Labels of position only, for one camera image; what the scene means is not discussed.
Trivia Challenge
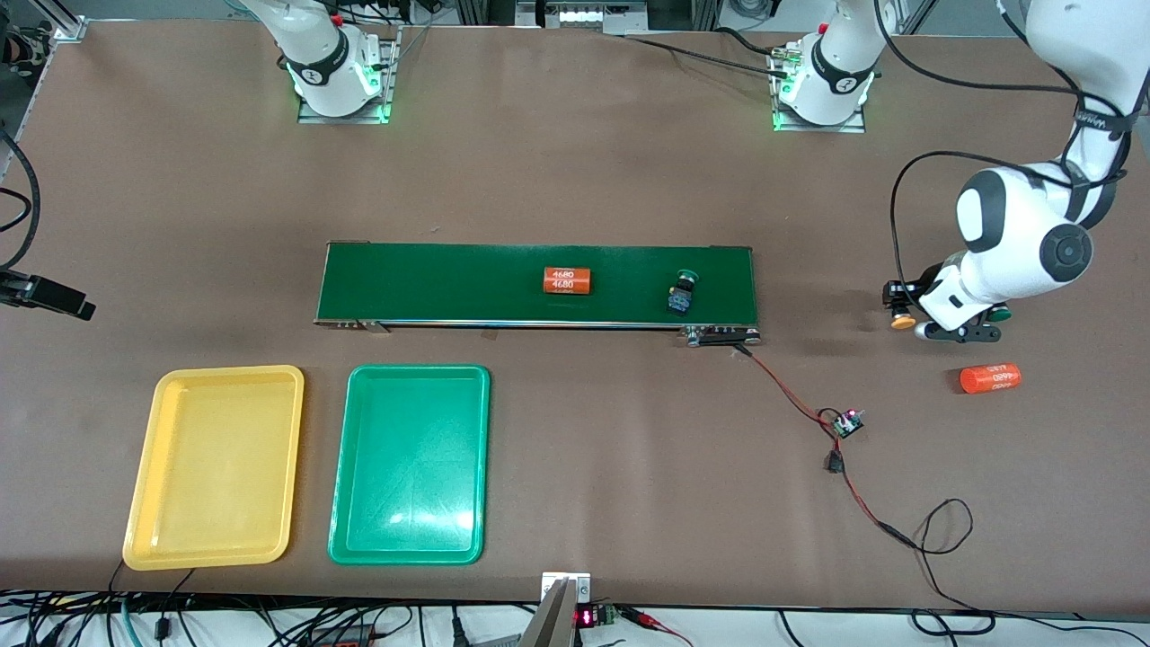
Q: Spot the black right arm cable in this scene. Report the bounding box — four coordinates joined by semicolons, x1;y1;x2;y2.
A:
0;126;42;270

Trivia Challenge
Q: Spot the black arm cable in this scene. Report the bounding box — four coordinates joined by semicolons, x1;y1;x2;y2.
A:
873;0;1128;288
0;126;42;270

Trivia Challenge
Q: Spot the red black wire pair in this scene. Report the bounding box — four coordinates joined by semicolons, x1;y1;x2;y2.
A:
732;344;917;549

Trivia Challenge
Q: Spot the green belt conveyor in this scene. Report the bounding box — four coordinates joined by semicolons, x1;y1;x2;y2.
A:
314;241;763;348

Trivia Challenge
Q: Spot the green plastic tray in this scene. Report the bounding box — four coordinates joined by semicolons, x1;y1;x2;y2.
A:
328;364;491;566

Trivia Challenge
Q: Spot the black cable with plug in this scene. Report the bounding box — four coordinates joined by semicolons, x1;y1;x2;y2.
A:
155;569;195;641

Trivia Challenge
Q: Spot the red alligator clip lead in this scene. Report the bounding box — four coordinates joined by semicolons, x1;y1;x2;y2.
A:
620;607;693;647

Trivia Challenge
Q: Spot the yellow plastic tray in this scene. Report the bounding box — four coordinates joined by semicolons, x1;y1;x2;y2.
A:
122;365;305;572

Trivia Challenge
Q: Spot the aluminium frame rack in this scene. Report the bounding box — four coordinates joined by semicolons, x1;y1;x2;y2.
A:
454;0;720;37

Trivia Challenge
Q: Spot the yellow mushroom push button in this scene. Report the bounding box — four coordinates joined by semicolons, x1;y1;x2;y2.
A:
882;284;917;331

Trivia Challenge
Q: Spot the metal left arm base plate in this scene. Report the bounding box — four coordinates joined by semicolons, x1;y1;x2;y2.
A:
771;45;868;134

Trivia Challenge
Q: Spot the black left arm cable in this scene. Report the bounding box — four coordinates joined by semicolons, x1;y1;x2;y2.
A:
873;0;1128;288

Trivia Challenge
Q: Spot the black cable across table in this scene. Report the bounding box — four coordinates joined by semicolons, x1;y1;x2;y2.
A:
620;27;796;80

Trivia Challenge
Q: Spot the white lit device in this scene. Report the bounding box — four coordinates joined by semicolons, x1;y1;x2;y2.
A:
537;0;650;30

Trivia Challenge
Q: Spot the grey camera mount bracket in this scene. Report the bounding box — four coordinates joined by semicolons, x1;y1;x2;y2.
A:
517;572;592;647

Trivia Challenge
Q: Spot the thin black looped cable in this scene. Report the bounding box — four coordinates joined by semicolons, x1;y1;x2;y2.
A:
909;499;998;639

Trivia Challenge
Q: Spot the aluminium corner profile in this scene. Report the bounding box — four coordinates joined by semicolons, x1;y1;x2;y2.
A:
36;0;89;42

